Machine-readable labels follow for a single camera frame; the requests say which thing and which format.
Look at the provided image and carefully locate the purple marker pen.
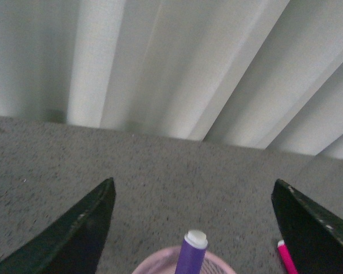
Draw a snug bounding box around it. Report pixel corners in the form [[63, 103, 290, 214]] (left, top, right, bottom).
[[175, 229, 208, 274]]

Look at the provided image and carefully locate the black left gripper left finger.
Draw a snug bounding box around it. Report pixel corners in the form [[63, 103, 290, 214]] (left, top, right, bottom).
[[0, 178, 115, 273]]

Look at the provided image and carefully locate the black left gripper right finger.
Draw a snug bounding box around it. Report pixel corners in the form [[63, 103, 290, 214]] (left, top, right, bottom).
[[271, 179, 343, 273]]

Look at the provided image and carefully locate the pink marker pen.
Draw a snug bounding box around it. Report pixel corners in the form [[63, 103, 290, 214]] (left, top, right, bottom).
[[277, 240, 298, 274]]

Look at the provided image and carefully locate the white pleated curtain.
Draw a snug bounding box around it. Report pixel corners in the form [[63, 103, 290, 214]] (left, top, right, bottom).
[[0, 1, 343, 159]]

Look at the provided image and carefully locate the pink mesh pen cup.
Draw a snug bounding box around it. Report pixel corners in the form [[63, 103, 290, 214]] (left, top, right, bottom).
[[133, 245, 237, 274]]

